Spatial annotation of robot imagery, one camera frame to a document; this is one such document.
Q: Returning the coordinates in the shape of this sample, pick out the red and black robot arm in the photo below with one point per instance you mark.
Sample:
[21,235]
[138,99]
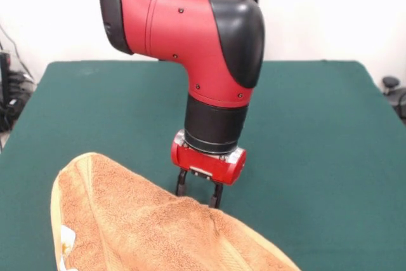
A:
[196,45]

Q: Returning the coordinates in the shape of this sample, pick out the orange terry towel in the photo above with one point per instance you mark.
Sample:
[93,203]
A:
[158,229]

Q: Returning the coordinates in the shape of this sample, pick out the dark green table cloth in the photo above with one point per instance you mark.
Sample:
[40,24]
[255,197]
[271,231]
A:
[317,125]

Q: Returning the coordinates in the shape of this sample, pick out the black office chair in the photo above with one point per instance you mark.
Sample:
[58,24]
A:
[395,93]

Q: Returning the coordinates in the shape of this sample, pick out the black electronics box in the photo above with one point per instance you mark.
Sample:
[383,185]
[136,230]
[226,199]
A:
[4,87]

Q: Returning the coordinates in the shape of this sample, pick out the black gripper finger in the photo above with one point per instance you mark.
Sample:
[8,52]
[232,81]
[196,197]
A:
[216,196]
[182,183]

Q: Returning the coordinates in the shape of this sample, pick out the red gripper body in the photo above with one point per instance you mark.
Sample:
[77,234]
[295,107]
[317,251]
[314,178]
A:
[206,164]

